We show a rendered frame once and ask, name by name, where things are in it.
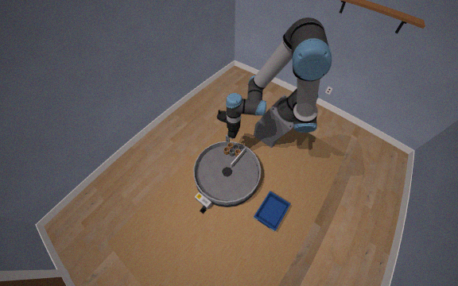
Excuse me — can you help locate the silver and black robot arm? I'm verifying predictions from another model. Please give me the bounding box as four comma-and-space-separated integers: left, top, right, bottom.
226, 17, 332, 133

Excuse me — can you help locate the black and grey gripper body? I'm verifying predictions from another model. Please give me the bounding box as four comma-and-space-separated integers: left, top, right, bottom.
217, 110, 242, 138

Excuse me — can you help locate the blue open crate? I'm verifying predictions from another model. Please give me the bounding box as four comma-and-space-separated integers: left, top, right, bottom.
253, 191, 291, 231

